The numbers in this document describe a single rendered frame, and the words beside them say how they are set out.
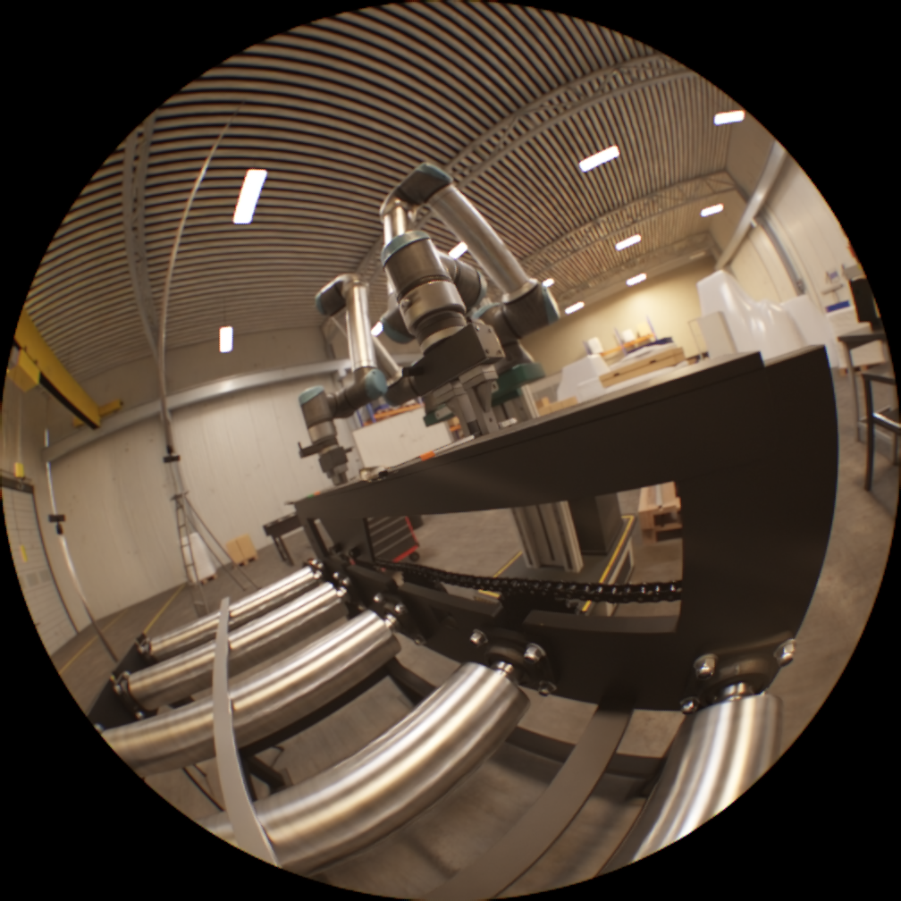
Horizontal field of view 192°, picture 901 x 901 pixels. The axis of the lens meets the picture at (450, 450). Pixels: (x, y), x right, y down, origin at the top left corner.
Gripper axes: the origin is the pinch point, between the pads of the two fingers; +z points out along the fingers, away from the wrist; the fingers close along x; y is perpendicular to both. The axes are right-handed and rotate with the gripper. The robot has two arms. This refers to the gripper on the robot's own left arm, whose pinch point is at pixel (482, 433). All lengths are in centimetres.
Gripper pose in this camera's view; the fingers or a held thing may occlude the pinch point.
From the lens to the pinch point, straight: 37.1
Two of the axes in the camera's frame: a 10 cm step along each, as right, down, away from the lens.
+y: -6.5, 2.8, -7.0
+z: 3.6, 9.3, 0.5
